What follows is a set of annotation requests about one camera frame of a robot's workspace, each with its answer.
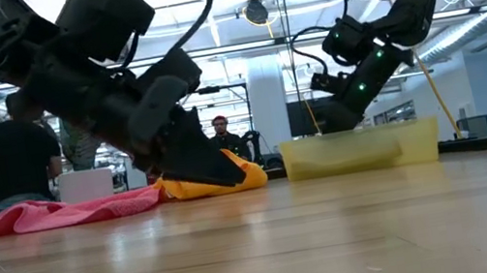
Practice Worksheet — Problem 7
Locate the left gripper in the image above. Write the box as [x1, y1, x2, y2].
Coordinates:
[23, 36, 249, 218]

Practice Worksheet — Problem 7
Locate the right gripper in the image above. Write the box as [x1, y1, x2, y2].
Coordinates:
[311, 43, 424, 136]

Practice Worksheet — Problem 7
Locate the pink microfiber towel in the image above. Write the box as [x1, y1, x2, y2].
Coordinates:
[0, 178, 167, 239]

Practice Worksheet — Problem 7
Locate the orange microfiber towel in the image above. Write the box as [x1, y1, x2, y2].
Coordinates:
[151, 142, 271, 206]

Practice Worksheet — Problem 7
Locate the person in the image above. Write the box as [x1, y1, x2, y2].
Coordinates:
[0, 85, 71, 213]
[207, 111, 253, 167]

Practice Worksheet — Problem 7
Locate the black office chair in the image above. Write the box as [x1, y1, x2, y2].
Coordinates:
[241, 128, 269, 169]

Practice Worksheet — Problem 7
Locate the black monitor screen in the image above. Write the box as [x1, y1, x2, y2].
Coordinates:
[286, 97, 328, 139]

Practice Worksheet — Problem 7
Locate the yellow translucent plastic bin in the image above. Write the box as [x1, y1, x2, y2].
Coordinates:
[278, 115, 445, 187]

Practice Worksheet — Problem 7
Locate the white building column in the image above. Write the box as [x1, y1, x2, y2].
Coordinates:
[242, 53, 294, 155]

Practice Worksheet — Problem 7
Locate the snake plant in white pot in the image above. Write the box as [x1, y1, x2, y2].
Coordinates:
[48, 111, 118, 207]

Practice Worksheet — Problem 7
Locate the small dark grey monitor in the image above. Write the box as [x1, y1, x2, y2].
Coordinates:
[454, 113, 487, 142]

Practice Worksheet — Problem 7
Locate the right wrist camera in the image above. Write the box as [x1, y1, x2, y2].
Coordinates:
[308, 68, 351, 98]

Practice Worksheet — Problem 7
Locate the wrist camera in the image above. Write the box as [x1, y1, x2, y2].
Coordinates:
[132, 44, 207, 106]
[308, 68, 351, 98]

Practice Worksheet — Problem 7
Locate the yellow hanging cable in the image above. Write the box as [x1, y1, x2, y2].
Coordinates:
[371, 0, 465, 151]

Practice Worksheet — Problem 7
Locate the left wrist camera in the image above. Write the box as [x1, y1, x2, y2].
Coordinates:
[132, 44, 207, 106]

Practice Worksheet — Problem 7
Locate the black hanging cable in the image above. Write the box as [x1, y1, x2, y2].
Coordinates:
[273, 0, 309, 139]

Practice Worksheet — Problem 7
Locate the black ceiling cord reel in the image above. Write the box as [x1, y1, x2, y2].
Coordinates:
[241, 0, 272, 28]

